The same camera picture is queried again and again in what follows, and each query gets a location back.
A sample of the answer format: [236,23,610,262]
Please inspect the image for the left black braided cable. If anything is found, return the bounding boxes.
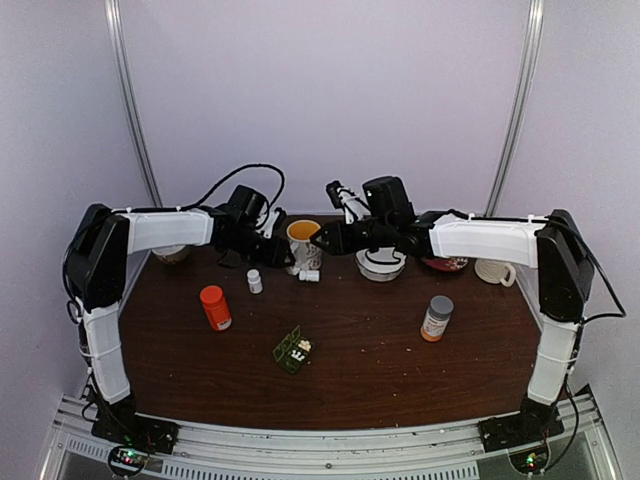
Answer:
[61,163,286,321]

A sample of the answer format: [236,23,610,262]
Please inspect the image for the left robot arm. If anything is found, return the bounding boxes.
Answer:
[62,185,294,405]

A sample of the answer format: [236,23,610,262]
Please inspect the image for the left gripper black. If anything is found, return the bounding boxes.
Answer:
[226,226,296,269]

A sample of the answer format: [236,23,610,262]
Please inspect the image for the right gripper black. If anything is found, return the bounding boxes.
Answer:
[311,217,395,256]

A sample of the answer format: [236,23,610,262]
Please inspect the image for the left aluminium frame post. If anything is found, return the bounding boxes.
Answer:
[104,0,163,207]

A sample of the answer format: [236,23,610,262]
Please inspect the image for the aluminium front rail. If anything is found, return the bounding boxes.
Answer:
[39,394,621,480]

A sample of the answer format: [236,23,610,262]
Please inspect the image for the small white pill bottle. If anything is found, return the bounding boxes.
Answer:
[246,269,263,294]

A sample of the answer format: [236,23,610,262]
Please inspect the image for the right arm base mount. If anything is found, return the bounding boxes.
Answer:
[478,398,565,453]

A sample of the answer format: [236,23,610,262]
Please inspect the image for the right aluminium frame post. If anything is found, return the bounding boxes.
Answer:
[485,0,544,216]

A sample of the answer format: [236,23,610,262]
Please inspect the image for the small white lying bottle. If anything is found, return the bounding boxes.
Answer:
[298,270,321,283]

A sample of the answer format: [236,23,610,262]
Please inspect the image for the red floral plate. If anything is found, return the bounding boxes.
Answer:
[422,257,469,273]

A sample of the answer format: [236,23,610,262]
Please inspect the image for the green pill organizer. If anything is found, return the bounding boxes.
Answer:
[272,325,315,375]

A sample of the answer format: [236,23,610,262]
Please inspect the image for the aluminium frame post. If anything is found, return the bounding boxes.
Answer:
[104,0,163,207]
[485,0,544,216]

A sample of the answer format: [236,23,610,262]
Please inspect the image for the small white tea cup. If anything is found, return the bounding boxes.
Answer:
[151,245,191,265]

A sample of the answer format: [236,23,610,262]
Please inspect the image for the black braided cable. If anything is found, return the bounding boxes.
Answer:
[61,163,286,321]
[549,214,628,451]

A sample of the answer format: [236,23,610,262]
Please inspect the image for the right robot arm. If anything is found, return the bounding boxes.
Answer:
[311,176,595,442]

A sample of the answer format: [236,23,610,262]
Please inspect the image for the right black braided cable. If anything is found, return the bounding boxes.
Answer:
[549,214,628,451]

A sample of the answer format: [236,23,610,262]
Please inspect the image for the large orange pill bottle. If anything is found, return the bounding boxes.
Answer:
[201,295,232,332]

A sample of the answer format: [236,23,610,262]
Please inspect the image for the floral mug yellow inside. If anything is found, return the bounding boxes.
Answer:
[286,219,322,276]

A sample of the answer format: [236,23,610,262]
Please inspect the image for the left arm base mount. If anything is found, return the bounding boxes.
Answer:
[91,397,179,454]

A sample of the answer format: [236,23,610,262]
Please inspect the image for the white fluted bowl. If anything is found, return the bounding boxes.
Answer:
[355,247,406,283]

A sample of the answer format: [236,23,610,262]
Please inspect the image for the amber bottle grey cap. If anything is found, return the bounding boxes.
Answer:
[420,295,454,342]

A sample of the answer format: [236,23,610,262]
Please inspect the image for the cream ribbed mug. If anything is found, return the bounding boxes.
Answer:
[474,259,516,287]

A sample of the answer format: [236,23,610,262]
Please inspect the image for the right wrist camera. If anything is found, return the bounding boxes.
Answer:
[325,180,369,224]

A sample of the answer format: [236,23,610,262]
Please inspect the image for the orange bottle cap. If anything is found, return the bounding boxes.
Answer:
[199,285,224,306]

